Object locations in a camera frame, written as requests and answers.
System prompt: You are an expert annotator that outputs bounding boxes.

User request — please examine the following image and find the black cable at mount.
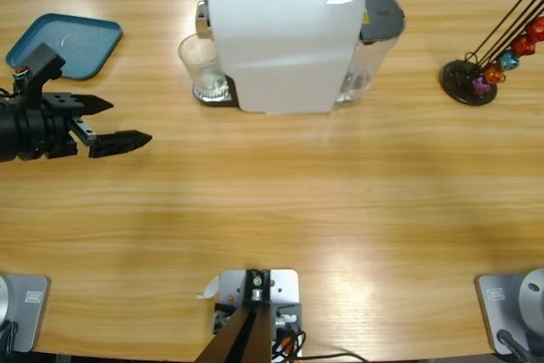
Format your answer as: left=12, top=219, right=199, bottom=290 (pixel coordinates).
left=297, top=351, right=371, bottom=363

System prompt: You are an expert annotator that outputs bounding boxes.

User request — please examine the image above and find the black arm base cable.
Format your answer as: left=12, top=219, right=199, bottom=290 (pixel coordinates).
left=0, top=319, right=20, bottom=355
left=496, top=328, right=533, bottom=363

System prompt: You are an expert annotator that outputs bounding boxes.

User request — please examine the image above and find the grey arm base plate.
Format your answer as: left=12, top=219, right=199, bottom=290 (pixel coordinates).
left=474, top=268, right=544, bottom=355
left=0, top=274, right=52, bottom=354

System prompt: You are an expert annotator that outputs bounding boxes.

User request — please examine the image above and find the white paper tag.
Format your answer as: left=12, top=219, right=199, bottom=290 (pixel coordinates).
left=195, top=275, right=220, bottom=300

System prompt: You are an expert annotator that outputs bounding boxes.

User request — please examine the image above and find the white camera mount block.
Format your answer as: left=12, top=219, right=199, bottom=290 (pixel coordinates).
left=212, top=268, right=303, bottom=360

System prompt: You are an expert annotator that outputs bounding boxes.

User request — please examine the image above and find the orange coffee capsule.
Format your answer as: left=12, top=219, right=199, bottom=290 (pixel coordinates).
left=484, top=63, right=505, bottom=85

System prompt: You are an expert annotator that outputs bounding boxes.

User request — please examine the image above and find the teal plastic tray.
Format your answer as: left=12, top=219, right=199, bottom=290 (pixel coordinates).
left=5, top=13, right=124, bottom=82

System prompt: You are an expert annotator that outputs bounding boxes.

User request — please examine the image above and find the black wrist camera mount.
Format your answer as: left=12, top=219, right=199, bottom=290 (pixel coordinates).
left=12, top=43, right=67, bottom=101

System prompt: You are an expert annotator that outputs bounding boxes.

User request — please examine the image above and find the white capsule coffee machine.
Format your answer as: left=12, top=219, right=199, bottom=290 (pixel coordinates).
left=193, top=0, right=367, bottom=116

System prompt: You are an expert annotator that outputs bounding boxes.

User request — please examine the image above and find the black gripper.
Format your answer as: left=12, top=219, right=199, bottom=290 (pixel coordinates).
left=16, top=93, right=154, bottom=161

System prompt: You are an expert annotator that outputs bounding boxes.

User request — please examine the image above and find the black capsule holder with rods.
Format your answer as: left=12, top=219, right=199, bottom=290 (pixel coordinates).
left=439, top=0, right=544, bottom=107

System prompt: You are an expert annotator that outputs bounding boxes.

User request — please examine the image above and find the blue coffee capsule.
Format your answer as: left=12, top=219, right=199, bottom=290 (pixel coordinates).
left=497, top=51, right=519, bottom=71

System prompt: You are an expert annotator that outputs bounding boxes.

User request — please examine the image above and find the clear water tank dark lid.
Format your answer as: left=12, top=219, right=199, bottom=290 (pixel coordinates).
left=333, top=0, right=407, bottom=105

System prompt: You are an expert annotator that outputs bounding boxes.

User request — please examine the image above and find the dark camera post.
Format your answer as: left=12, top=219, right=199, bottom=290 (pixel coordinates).
left=197, top=269, right=273, bottom=363

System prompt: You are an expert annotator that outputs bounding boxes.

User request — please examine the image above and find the clear glass cup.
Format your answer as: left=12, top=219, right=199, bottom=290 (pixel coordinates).
left=177, top=33, right=231, bottom=103

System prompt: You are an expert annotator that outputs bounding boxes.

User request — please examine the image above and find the orange and black cable bundle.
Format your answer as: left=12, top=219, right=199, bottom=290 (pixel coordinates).
left=271, top=328, right=307, bottom=360

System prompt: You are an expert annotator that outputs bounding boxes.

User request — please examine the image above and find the red coffee capsule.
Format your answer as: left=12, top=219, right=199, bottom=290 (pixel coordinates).
left=526, top=16, right=544, bottom=43
left=511, top=34, right=536, bottom=57

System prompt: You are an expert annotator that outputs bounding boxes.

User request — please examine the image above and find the metal grate drip tray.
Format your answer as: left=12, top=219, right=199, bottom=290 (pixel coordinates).
left=193, top=76, right=237, bottom=108

